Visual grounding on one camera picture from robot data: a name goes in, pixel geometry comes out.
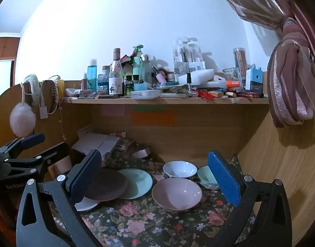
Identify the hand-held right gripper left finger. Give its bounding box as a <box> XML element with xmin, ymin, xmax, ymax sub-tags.
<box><xmin>16</xmin><ymin>149</ymin><xmax>103</xmax><ymax>247</ymax></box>

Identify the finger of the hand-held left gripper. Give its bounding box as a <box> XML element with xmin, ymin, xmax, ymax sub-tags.
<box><xmin>0</xmin><ymin>133</ymin><xmax>45</xmax><ymax>157</ymax></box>
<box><xmin>5</xmin><ymin>142</ymin><xmax>70</xmax><ymax>175</ymax></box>

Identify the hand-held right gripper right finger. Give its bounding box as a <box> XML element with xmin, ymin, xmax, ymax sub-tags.
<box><xmin>207</xmin><ymin>150</ymin><xmax>293</xmax><ymax>247</ymax></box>

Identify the light green bowl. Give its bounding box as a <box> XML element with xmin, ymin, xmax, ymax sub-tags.
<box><xmin>197</xmin><ymin>166</ymin><xmax>221</xmax><ymax>190</ymax></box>

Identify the brown plate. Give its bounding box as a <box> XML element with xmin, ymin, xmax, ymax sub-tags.
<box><xmin>84</xmin><ymin>168</ymin><xmax>128</xmax><ymax>202</ymax></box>

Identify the white plate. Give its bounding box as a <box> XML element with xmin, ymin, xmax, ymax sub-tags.
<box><xmin>75</xmin><ymin>197</ymin><xmax>100</xmax><ymax>211</ymax></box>

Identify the white bowl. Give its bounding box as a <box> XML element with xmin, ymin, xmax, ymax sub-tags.
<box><xmin>163</xmin><ymin>161</ymin><xmax>198</xmax><ymax>178</ymax></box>

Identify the pink bowl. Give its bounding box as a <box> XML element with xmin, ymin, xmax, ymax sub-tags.
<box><xmin>152</xmin><ymin>178</ymin><xmax>203</xmax><ymax>211</ymax></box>

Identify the light green plate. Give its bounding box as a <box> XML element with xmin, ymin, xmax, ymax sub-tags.
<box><xmin>118</xmin><ymin>168</ymin><xmax>153</xmax><ymax>200</ymax></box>

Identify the pile of papers and boxes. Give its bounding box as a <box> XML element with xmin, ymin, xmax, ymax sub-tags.
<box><xmin>71</xmin><ymin>131</ymin><xmax>122</xmax><ymax>160</ymax></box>

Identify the wooden desk hutch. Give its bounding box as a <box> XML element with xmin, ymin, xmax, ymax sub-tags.
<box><xmin>0</xmin><ymin>64</ymin><xmax>315</xmax><ymax>247</ymax></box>

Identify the pile of printed packets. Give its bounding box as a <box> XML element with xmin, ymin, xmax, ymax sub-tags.
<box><xmin>116</xmin><ymin>134</ymin><xmax>137</xmax><ymax>157</ymax></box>

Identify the white fluffy headband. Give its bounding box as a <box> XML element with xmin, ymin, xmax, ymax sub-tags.
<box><xmin>24</xmin><ymin>74</ymin><xmax>42</xmax><ymax>106</ymax></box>

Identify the yellow hair band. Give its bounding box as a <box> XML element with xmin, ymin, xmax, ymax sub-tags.
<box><xmin>56</xmin><ymin>78</ymin><xmax>65</xmax><ymax>101</ymax></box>

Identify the pink sticky note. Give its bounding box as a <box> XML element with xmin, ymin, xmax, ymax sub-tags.
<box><xmin>101</xmin><ymin>106</ymin><xmax>126</xmax><ymax>116</ymax></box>

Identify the dark floral tablecloth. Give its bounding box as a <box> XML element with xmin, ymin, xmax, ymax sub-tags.
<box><xmin>48</xmin><ymin>152</ymin><xmax>258</xmax><ymax>247</ymax></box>

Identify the blue liquid bottle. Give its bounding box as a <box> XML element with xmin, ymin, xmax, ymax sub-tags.
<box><xmin>88</xmin><ymin>59</ymin><xmax>98</xmax><ymax>91</ymax></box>

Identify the red pens bundle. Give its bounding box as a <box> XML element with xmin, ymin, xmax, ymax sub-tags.
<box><xmin>237</xmin><ymin>90</ymin><xmax>264</xmax><ymax>98</ymax></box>

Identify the glass jar with blue contents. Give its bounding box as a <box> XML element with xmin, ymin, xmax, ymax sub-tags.
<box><xmin>98</xmin><ymin>65</ymin><xmax>110</xmax><ymax>94</ymax></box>

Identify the orange sticky note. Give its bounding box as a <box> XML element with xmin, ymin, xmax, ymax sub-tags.
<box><xmin>132</xmin><ymin>111</ymin><xmax>175</xmax><ymax>126</ymax></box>

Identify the green sticky note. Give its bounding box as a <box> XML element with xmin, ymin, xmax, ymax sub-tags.
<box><xmin>133</xmin><ymin>105</ymin><xmax>165</xmax><ymax>112</ymax></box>

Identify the white tube with orange cap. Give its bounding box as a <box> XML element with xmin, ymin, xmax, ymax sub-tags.
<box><xmin>199</xmin><ymin>80</ymin><xmax>241</xmax><ymax>88</ymax></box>

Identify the clear labelled glass bottle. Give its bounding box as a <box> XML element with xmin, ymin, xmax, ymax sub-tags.
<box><xmin>109</xmin><ymin>48</ymin><xmax>124</xmax><ymax>96</ymax></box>

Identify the dark green small bottle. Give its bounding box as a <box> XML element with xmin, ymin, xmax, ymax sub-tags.
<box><xmin>124</xmin><ymin>75</ymin><xmax>135</xmax><ymax>97</ymax></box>

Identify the small bottle with black cap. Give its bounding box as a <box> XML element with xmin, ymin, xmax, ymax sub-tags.
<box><xmin>186</xmin><ymin>73</ymin><xmax>195</xmax><ymax>97</ymax></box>

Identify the clear plastic box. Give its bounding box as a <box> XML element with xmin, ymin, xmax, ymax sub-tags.
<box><xmin>130</xmin><ymin>90</ymin><xmax>160</xmax><ymax>99</ymax></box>

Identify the empty glass jar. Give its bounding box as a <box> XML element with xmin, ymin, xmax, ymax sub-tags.
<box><xmin>222</xmin><ymin>68</ymin><xmax>242</xmax><ymax>86</ymax></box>

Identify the blue pencil sharpener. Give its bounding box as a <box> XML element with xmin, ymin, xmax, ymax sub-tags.
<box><xmin>246</xmin><ymin>66</ymin><xmax>264</xmax><ymax>92</ymax></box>

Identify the white rectangular box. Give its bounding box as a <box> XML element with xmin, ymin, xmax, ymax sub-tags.
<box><xmin>178</xmin><ymin>69</ymin><xmax>216</xmax><ymax>85</ymax></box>

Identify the striped pink curtain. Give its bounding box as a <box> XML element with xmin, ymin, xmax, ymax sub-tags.
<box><xmin>206</xmin><ymin>0</ymin><xmax>315</xmax><ymax>128</ymax></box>

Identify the small model house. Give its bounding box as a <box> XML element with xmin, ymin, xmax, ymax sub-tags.
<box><xmin>120</xmin><ymin>54</ymin><xmax>133</xmax><ymax>80</ymax></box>

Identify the clear jar of pencils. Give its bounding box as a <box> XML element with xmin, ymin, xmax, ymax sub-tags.
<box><xmin>233</xmin><ymin>48</ymin><xmax>247</xmax><ymax>83</ymax></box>

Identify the pink nail polish bottle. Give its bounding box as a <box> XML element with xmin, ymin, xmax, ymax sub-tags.
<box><xmin>152</xmin><ymin>66</ymin><xmax>167</xmax><ymax>84</ymax></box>

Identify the green pump bottle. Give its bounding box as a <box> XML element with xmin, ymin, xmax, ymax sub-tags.
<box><xmin>132</xmin><ymin>44</ymin><xmax>145</xmax><ymax>80</ymax></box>

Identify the clear bottle with silver cap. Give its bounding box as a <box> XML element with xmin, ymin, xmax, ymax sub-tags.
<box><xmin>140</xmin><ymin>54</ymin><xmax>152</xmax><ymax>84</ymax></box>

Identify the white toothbrush package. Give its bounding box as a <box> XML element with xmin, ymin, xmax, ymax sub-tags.
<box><xmin>172</xmin><ymin>36</ymin><xmax>205</xmax><ymax>70</ymax></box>

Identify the thin hanging cord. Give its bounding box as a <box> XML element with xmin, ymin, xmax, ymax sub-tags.
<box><xmin>59</xmin><ymin>103</ymin><xmax>65</xmax><ymax>139</ymax></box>

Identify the wooden door frame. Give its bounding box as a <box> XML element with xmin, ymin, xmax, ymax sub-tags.
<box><xmin>0</xmin><ymin>32</ymin><xmax>20</xmax><ymax>88</ymax></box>

